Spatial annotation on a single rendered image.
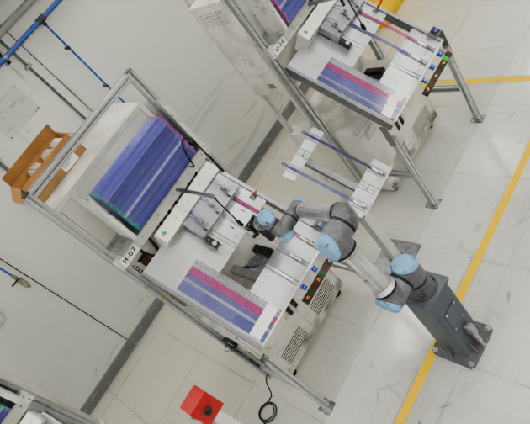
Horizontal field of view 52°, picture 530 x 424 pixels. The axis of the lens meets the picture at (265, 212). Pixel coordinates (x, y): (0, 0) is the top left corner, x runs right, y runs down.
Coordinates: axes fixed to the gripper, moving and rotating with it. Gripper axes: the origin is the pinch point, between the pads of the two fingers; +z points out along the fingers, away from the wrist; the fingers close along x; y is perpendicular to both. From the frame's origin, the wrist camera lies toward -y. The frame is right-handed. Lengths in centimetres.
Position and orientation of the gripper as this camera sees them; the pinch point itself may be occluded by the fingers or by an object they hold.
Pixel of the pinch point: (255, 233)
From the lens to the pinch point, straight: 282.9
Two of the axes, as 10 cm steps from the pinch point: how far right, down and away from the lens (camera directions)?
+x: -5.1, 8.0, -3.1
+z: -2.2, 2.3, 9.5
